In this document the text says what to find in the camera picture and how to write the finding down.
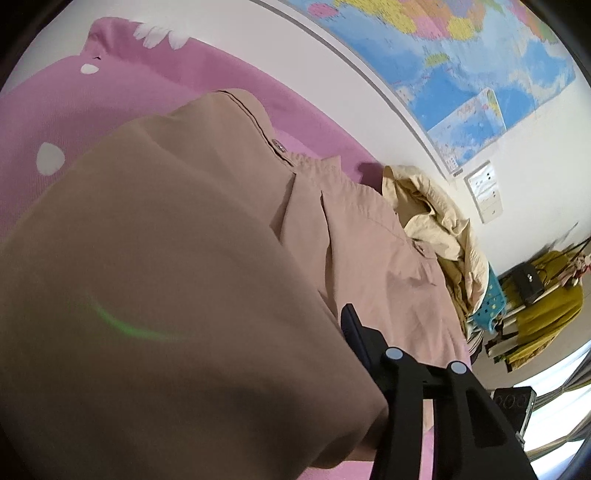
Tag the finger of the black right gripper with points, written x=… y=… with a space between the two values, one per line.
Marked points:
x=473 y=439

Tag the beige pink jacket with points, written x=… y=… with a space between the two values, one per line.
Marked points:
x=194 y=286

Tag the black speaker box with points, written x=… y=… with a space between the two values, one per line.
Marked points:
x=517 y=404

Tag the teal plastic basket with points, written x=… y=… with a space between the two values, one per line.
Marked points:
x=493 y=305

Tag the mustard cloth on chair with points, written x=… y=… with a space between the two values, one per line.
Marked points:
x=540 y=324

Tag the black box device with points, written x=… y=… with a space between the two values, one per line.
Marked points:
x=528 y=283

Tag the pale yellow garment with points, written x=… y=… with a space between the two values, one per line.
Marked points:
x=428 y=214

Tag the pink floral bed sheet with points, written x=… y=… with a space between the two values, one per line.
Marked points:
x=115 y=106

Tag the white wall socket panel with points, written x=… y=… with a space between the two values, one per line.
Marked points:
x=483 y=186

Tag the colourful wall map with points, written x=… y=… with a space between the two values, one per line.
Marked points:
x=468 y=70

